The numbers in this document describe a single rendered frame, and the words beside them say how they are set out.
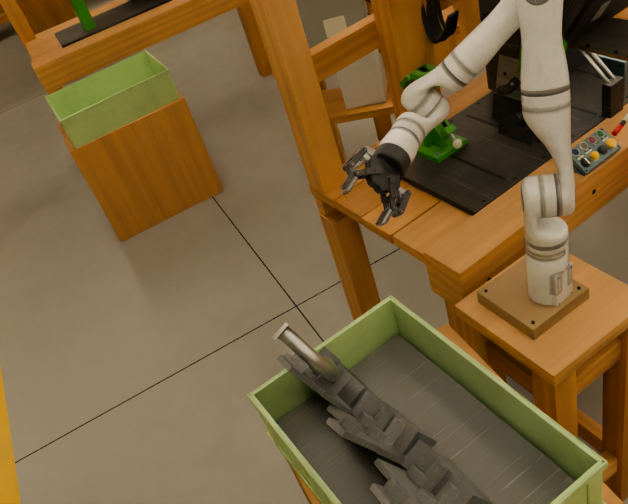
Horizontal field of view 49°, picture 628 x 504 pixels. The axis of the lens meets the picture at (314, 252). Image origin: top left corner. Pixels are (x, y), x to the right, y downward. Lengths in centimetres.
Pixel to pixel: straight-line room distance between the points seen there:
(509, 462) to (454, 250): 60
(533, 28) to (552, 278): 56
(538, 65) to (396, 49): 87
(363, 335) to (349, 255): 73
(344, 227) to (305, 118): 43
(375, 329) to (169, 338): 175
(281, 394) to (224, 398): 131
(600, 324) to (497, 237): 35
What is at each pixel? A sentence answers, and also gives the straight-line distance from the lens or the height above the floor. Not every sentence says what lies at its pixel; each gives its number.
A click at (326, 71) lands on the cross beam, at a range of 216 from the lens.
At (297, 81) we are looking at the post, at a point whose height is 127.
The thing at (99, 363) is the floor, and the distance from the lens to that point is 337.
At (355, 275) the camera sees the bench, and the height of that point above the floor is 51.
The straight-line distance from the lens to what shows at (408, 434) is 144.
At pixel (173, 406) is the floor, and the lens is 299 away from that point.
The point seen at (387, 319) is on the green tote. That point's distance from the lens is 168.
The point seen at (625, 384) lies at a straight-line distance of 192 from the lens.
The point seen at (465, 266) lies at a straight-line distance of 178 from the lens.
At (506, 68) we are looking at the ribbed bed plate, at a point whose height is 106.
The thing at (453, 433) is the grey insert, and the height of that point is 85.
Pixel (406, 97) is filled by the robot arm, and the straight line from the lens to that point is 148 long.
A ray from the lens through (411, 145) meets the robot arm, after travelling 138.
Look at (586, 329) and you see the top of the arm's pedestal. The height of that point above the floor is 85.
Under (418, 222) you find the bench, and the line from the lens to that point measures 197.
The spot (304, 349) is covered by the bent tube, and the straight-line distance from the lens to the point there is 134.
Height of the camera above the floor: 211
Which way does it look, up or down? 38 degrees down
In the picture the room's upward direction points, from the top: 19 degrees counter-clockwise
